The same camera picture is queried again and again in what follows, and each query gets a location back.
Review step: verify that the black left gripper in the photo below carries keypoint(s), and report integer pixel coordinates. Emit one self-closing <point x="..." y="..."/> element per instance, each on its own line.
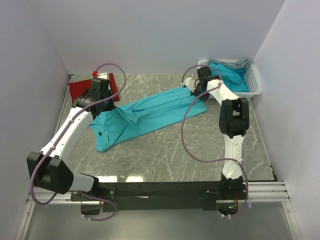
<point x="110" y="107"/>

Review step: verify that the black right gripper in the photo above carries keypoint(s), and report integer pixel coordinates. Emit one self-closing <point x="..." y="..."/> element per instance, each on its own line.
<point x="194" y="93"/>

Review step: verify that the light blue t-shirt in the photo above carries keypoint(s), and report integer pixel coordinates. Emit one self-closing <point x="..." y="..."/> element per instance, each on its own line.
<point x="140" y="117"/>

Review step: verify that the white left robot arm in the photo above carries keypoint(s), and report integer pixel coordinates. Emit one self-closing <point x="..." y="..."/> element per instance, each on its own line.
<point x="48" y="167"/>

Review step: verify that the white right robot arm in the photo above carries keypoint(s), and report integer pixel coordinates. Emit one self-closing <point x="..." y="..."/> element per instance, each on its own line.
<point x="234" y="118"/>

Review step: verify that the folded red t-shirt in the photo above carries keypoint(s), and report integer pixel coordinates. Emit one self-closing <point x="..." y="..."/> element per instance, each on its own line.
<point x="76" y="88"/>

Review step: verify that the blue t-shirt in basket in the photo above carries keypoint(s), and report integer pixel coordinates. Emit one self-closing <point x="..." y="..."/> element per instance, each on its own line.
<point x="233" y="78"/>

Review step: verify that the grey t-shirt in basket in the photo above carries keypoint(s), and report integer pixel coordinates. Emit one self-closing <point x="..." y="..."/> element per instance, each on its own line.
<point x="233" y="64"/>

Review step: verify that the white plastic laundry basket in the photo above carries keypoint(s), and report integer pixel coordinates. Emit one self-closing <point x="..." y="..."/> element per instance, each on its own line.
<point x="251" y="77"/>

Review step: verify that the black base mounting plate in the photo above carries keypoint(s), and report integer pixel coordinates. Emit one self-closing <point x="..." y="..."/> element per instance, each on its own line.
<point x="202" y="195"/>

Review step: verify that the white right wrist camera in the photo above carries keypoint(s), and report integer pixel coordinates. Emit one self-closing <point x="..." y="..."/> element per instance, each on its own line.
<point x="190" y="83"/>

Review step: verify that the aluminium frame rail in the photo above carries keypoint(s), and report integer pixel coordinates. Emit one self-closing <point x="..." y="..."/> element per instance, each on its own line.
<point x="258" y="192"/>

